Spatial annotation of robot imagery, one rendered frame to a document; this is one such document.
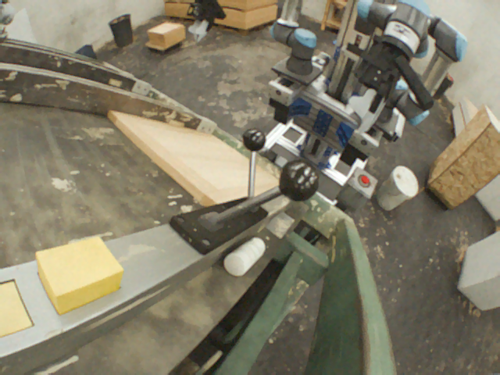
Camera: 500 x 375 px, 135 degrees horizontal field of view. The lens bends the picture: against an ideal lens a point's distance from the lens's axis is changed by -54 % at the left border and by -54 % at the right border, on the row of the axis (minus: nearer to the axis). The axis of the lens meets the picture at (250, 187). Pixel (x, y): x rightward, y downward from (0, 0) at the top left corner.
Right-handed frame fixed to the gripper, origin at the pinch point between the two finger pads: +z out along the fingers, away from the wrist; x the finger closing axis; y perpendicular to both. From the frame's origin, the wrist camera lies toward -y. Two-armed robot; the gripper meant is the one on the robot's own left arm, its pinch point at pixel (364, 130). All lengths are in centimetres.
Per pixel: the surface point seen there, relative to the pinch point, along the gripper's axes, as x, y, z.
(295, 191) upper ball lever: 29.1, -1.9, 7.2
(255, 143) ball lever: 18.8, 9.6, 9.8
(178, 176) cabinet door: 21.6, 19.5, 22.6
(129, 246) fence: 40.1, 3.3, 14.4
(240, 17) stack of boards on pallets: -233, 302, -78
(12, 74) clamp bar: 56, 47, 11
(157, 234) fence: 36.8, 4.0, 15.2
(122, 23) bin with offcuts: -85, 463, -7
